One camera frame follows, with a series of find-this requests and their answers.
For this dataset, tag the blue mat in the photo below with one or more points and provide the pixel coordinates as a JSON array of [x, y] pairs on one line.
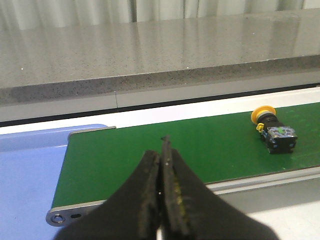
[[30, 164]]

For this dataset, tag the green conveyor belt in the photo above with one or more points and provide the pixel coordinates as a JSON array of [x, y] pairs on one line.
[[216, 148]]

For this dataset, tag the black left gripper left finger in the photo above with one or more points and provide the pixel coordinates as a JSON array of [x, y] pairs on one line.
[[131, 213]]

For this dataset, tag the aluminium conveyor frame rail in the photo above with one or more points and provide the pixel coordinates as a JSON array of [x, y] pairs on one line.
[[66, 215]]

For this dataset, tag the grey stone counter slab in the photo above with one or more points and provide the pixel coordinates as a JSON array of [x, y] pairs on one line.
[[72, 70]]

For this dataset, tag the yellow push button switch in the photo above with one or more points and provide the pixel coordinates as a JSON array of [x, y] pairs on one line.
[[278, 137]]

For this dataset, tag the white pleated curtain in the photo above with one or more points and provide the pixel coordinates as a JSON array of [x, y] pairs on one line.
[[31, 14]]

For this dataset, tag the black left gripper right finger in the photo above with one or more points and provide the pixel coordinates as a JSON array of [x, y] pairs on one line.
[[193, 212]]

